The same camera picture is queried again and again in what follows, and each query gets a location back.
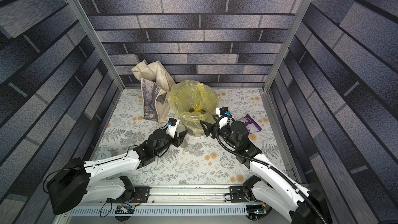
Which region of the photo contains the aluminium frame post right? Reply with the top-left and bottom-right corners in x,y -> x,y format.
262,0 -> 325,91

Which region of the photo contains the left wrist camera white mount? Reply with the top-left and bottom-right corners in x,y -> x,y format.
166,118 -> 180,138

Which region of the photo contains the beige printed tote bag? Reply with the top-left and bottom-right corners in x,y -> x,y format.
132,60 -> 176,123

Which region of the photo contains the black corrugated cable conduit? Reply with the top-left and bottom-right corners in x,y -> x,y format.
214,114 -> 329,224

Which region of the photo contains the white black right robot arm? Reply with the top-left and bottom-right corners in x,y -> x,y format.
200,115 -> 333,224

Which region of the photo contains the purple packet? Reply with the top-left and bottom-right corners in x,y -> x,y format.
244,115 -> 262,134

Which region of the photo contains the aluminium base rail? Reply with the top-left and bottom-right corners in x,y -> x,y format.
69,184 -> 271,217

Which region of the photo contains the green circuit board right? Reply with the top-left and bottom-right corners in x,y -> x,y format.
246,205 -> 267,219

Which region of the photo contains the yellow plastic trash bag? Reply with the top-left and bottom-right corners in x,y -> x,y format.
167,80 -> 219,136

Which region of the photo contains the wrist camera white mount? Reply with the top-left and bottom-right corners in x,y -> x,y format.
216,107 -> 233,129
166,118 -> 180,138

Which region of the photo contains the green circuit board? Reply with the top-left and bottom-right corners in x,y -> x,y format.
115,205 -> 135,214
246,205 -> 267,219

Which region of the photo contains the green circuit board left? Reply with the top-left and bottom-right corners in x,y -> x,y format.
115,205 -> 135,214

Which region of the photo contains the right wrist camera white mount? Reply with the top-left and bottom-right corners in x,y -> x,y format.
216,107 -> 233,129

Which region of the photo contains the aluminium frame post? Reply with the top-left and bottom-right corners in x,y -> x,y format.
262,0 -> 325,91
51,0 -> 125,91

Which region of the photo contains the aluminium frame post left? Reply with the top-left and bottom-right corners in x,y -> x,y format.
51,0 -> 125,91

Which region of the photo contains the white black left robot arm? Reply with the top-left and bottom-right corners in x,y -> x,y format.
47,129 -> 187,215

